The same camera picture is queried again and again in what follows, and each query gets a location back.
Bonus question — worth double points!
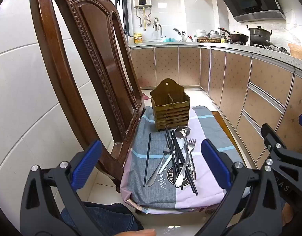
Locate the carved wooden chair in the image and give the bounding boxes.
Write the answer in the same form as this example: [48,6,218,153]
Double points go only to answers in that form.
[30,0,243,215]

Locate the wooden utensil holder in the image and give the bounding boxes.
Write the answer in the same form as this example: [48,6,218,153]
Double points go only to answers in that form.
[150,78,191,132]

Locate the steel ladle on counter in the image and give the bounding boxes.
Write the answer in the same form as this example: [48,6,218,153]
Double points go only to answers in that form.
[265,40,290,54]

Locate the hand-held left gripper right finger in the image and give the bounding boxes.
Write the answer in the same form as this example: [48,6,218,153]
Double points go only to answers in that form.
[196,139,290,236]

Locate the black wok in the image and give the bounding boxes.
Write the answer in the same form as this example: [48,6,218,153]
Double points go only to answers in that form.
[218,27,249,43]

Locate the steel fork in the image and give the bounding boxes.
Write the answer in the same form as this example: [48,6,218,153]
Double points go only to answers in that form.
[146,146,171,187]
[176,138,197,187]

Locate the black chopstick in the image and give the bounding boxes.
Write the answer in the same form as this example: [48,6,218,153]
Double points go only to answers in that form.
[174,130,199,195]
[143,133,152,188]
[165,127,178,182]
[168,127,183,191]
[172,129,196,195]

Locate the steel pot with lid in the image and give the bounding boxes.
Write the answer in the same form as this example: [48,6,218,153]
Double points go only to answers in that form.
[248,26,273,45]

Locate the white utensil cup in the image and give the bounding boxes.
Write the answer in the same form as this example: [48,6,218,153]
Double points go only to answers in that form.
[173,28,186,42]

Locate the person's left hand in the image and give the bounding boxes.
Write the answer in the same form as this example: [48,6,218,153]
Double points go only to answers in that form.
[120,228,156,236]

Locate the grey pink patterned cushion cover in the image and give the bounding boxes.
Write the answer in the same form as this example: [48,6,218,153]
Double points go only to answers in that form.
[120,105,247,210]

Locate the gas stove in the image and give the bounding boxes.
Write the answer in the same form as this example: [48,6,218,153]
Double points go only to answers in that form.
[249,43,273,49]

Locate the steel faucet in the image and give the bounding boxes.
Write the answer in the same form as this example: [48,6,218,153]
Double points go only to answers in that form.
[153,23,164,39]

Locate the dark door frame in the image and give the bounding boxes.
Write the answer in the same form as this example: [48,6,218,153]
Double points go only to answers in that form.
[114,0,129,38]

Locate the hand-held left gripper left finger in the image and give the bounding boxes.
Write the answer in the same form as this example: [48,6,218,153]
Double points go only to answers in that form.
[20,140,103,236]

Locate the person's left leg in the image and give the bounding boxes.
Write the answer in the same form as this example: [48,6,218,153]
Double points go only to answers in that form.
[60,200,145,236]

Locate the steel ladle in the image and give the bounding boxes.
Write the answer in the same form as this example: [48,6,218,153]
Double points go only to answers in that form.
[175,126,197,180]
[265,40,290,54]

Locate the woven basket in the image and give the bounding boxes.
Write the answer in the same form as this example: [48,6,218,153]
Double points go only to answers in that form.
[287,43,302,56]

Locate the black range hood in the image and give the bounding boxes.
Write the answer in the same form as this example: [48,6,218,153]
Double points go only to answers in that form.
[212,0,286,22]

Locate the water heater pipes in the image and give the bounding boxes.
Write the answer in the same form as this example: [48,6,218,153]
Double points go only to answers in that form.
[135,7,153,31]

